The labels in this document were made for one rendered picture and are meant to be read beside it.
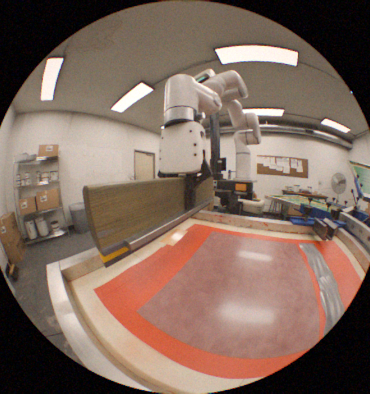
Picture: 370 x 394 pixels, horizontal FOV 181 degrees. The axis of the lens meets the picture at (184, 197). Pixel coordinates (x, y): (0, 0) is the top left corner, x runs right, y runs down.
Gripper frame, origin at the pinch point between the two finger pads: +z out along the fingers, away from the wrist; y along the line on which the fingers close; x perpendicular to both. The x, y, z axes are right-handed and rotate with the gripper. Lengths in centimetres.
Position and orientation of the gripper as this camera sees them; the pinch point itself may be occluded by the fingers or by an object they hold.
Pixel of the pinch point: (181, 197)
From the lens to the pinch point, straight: 24.5
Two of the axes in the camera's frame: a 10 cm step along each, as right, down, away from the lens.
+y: -8.6, -0.9, 5.1
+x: -5.2, 1.6, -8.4
